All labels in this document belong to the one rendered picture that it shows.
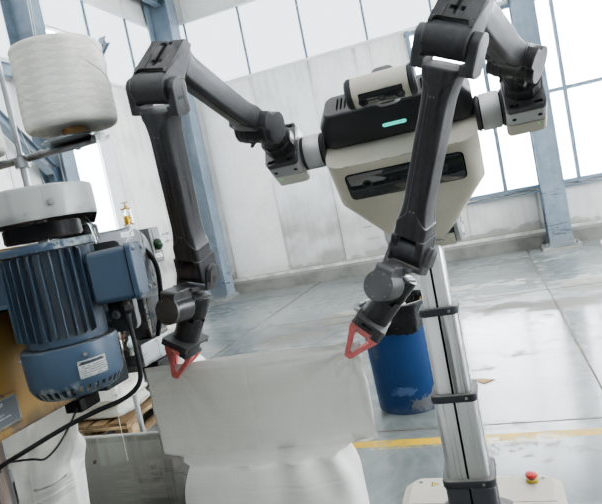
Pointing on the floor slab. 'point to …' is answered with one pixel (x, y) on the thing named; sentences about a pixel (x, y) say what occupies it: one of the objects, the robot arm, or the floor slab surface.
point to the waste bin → (403, 361)
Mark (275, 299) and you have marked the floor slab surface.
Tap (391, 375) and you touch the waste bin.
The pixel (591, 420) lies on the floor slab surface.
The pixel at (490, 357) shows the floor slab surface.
